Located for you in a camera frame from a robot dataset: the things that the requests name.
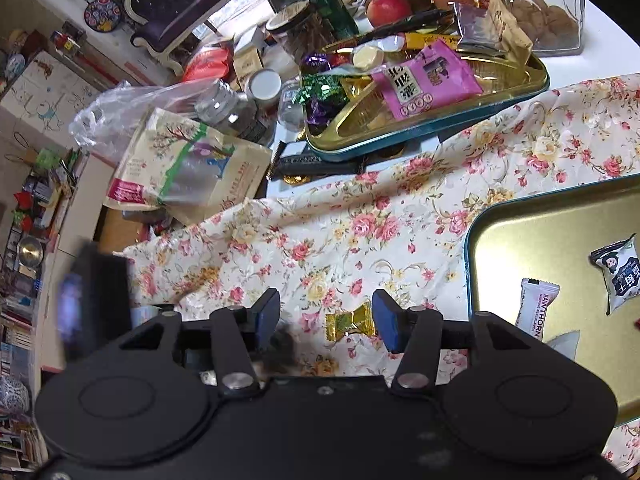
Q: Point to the round jelly cup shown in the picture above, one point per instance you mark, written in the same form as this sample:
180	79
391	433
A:
367	56

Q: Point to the cluttered bookshelf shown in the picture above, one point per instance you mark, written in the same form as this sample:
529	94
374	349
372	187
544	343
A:
30	210

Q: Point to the silver brown snack packet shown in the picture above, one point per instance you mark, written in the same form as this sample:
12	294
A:
565	342

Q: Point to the beige snack packet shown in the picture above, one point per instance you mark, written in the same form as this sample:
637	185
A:
507	27

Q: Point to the glass jar with metal lid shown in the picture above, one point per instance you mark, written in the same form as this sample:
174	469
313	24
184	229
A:
230	110

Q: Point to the purple chaise longue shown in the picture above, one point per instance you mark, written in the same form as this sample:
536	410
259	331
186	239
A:
175	5

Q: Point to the blue white porcelain vase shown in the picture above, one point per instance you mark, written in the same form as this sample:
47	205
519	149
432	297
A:
12	392

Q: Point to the floral tablecloth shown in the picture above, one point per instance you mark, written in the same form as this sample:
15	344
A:
350	240

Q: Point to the pile of foil-wrapped candies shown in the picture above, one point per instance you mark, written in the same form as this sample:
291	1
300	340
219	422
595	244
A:
320	90

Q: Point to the small cream box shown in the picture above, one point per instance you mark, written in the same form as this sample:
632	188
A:
247	62

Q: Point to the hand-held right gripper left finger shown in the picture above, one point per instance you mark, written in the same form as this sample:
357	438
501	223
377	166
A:
267	322

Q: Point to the cream pouch with magenta label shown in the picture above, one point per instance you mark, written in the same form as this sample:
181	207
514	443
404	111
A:
150	160

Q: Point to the pink snack packet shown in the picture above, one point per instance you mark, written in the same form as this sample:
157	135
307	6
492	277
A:
425	82

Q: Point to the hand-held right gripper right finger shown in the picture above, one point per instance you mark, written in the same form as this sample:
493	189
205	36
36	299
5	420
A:
385	325

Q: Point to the silver foil packet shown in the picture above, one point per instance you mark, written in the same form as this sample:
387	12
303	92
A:
475	25

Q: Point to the brown kraft pouch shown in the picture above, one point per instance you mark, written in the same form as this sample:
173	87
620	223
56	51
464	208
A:
235	175

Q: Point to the orange snack packet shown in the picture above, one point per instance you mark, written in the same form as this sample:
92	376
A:
210	62

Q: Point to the clear plastic bag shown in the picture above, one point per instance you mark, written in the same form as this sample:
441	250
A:
115	110

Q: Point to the round patterned ornament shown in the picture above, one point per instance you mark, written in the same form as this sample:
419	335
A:
102	12

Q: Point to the small glass jar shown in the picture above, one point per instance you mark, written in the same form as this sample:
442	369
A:
290	110

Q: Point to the teal tin tray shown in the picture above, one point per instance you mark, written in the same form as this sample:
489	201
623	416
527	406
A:
500	80

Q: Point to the gold foil candy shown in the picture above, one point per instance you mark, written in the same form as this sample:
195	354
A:
350	322

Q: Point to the brown jar with dark lid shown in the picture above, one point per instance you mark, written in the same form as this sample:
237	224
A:
300	27

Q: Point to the metal bowl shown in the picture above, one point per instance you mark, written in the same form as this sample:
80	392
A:
30	250

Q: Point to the black pen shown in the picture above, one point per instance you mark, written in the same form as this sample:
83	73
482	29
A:
400	27

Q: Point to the green can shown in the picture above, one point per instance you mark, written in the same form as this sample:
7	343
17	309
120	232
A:
330	2

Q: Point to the gold chocolate coin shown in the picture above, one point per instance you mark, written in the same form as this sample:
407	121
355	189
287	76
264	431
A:
295	178

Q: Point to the wall poster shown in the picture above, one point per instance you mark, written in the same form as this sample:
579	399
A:
45	92

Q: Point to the black and white candy packet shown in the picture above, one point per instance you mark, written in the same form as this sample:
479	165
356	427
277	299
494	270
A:
617	270

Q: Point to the clear cookie jar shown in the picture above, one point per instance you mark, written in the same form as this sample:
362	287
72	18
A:
550	10

